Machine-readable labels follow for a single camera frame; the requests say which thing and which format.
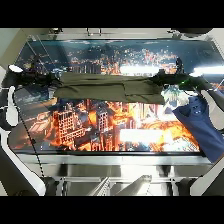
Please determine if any black cable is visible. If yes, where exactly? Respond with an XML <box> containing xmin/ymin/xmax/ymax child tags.
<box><xmin>15</xmin><ymin>96</ymin><xmax>46</xmax><ymax>181</ymax></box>

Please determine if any blue garment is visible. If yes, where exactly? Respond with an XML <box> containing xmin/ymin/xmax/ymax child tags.
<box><xmin>171</xmin><ymin>94</ymin><xmax>224</xmax><ymax>164</ymax></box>

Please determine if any olive green T-shirt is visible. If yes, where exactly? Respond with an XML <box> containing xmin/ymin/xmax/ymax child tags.
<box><xmin>53</xmin><ymin>72</ymin><xmax>167</xmax><ymax>106</ymax></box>

